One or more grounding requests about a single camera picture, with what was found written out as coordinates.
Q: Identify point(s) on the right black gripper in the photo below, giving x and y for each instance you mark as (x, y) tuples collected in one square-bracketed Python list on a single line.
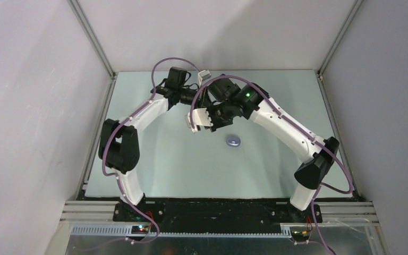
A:
[(217, 125)]

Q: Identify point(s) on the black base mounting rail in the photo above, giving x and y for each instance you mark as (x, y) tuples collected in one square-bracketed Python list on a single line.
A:
[(216, 215)]

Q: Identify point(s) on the right controller board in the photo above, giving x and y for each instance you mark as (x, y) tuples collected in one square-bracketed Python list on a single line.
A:
[(300, 237)]

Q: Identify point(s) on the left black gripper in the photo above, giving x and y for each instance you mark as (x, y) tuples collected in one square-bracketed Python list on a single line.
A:
[(205, 101)]

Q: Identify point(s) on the left aluminium frame post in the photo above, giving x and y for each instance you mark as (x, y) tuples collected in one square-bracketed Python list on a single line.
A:
[(89, 32)]

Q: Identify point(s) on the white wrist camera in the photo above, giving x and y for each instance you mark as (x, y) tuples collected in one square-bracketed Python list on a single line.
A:
[(203, 76), (199, 117)]

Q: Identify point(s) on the controller board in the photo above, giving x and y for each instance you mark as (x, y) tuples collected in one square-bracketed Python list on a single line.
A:
[(300, 237), (140, 229)]

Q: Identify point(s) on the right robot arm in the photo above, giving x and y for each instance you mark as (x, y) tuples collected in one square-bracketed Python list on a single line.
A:
[(238, 97)]

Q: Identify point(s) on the aluminium frame post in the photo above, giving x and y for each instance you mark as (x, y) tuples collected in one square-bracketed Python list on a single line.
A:
[(89, 32), (340, 36)]

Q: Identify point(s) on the purple earbud charging case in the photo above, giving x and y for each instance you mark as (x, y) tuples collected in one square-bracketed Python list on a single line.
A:
[(233, 141)]

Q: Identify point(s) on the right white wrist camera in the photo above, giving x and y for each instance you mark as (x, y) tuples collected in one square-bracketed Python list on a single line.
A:
[(199, 117)]

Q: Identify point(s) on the left controller board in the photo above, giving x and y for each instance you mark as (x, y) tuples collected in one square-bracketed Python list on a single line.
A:
[(140, 229)]

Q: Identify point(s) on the right aluminium frame post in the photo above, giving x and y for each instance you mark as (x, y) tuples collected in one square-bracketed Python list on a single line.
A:
[(340, 36)]

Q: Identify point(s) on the white earbud charging case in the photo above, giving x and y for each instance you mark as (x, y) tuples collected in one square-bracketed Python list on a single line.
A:
[(187, 120)]

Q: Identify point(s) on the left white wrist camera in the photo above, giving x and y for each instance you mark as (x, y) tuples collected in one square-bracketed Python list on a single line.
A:
[(203, 76)]

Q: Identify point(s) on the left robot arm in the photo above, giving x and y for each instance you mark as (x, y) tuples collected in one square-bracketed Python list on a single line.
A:
[(119, 139)]

